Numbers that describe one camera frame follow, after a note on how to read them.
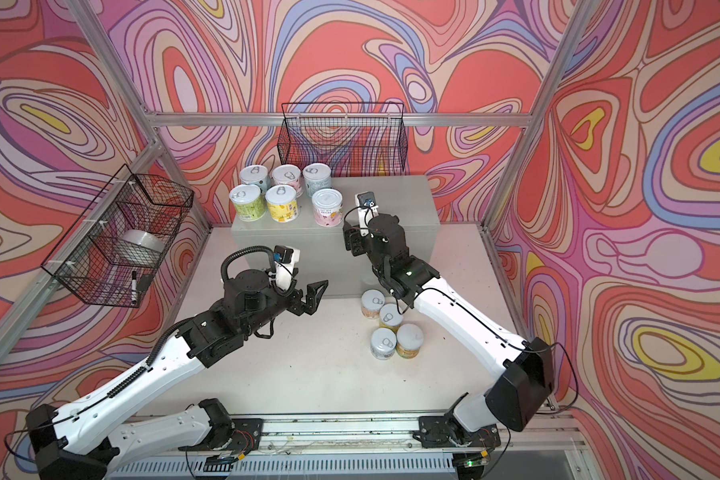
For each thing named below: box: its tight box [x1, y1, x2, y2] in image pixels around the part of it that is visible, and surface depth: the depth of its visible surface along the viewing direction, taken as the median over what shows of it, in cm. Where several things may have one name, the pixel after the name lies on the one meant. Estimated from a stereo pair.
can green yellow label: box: [229, 184, 266, 222], surface depth 73 cm
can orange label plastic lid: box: [396, 323, 424, 359], surface depth 84 cm
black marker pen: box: [131, 271, 137, 306], surface depth 73 cm
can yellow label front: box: [265, 184, 299, 223], surface depth 73 cm
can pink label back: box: [361, 289, 386, 319], surface depth 93 cm
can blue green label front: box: [370, 327, 397, 361], surface depth 86 cm
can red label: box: [240, 164, 271, 193], surface depth 78 cm
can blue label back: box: [302, 162, 332, 197], surface depth 78 cm
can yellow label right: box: [379, 303, 403, 333], surface depth 90 cm
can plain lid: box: [312, 188, 343, 227], surface depth 72 cm
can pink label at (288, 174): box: [272, 164, 304, 198], surface depth 78 cm
